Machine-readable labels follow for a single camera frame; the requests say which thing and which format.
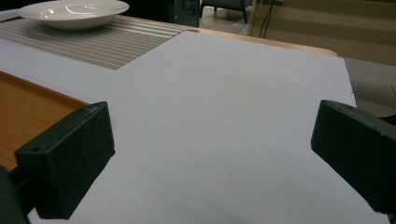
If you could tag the white paper sheet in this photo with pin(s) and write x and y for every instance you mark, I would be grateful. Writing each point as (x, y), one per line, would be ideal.
(202, 130)

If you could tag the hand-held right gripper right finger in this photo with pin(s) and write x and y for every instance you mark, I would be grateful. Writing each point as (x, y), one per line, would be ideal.
(358, 149)

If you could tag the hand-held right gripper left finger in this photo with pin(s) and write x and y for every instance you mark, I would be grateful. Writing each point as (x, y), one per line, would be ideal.
(67, 161)

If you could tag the dark chair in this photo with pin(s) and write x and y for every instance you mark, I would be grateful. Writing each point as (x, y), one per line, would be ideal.
(225, 7)

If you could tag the striped woven placemat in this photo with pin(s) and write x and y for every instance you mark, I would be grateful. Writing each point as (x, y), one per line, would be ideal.
(93, 43)

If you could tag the orange wooden tray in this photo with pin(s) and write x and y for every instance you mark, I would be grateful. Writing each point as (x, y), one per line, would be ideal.
(28, 115)

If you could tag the white ceramic plate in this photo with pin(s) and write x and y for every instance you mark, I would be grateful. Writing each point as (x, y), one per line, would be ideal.
(73, 14)

